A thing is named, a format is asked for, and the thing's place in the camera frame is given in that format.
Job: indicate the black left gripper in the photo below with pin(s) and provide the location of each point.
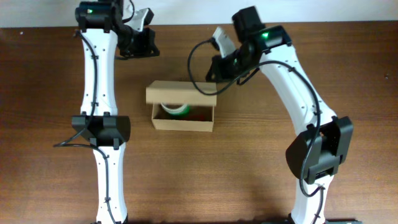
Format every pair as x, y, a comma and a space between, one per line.
148, 47

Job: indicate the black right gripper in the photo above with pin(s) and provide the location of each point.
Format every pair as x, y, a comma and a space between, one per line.
222, 75

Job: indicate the brown cardboard box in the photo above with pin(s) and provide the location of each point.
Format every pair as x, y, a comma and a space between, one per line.
178, 93

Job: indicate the red utility knife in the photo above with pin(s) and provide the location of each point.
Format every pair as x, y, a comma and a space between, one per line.
198, 117

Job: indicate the cream masking tape roll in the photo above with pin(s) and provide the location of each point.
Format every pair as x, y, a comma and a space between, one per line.
167, 107

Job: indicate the green tape roll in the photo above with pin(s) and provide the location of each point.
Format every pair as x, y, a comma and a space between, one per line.
180, 111

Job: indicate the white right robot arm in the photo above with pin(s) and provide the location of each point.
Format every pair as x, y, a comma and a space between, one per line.
322, 138

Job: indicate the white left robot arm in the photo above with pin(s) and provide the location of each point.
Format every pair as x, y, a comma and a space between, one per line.
109, 30

